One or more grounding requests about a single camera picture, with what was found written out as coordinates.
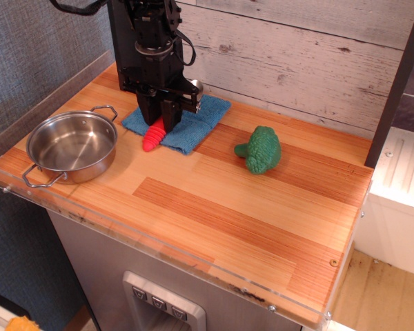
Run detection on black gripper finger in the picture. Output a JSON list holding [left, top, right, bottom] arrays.
[[137, 91, 163, 125], [161, 100, 182, 132]]

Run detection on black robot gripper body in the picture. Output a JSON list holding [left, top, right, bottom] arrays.
[[121, 44, 187, 95]]

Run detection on red handled metal spoon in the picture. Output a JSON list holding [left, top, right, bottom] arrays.
[[136, 77, 204, 152]]

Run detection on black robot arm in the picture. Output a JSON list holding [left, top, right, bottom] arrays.
[[121, 1, 203, 132]]

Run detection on blue folded towel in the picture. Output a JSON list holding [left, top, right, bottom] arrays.
[[122, 95, 231, 155]]

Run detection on stainless steel pot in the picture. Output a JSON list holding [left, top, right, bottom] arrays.
[[22, 105, 118, 188]]

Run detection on green toy broccoli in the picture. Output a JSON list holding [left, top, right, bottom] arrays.
[[234, 126, 282, 174]]

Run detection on grey toy fridge cabinet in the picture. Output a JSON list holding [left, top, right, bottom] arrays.
[[48, 211, 301, 330]]

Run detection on white toy sink unit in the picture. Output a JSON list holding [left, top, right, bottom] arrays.
[[351, 51, 414, 280]]

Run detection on yellow object bottom left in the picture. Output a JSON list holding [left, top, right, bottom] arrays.
[[4, 317, 41, 331]]

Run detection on clear acrylic edge guard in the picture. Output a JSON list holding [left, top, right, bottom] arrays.
[[0, 158, 372, 330]]

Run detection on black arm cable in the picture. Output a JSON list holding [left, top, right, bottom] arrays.
[[175, 29, 197, 67]]

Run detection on dark left frame post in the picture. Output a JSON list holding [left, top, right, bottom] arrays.
[[107, 0, 140, 90]]

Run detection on dark frame post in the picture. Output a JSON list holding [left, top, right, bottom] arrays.
[[364, 24, 414, 168], [107, 0, 140, 90]]

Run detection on dark right frame post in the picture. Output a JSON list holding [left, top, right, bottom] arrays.
[[364, 24, 414, 168]]

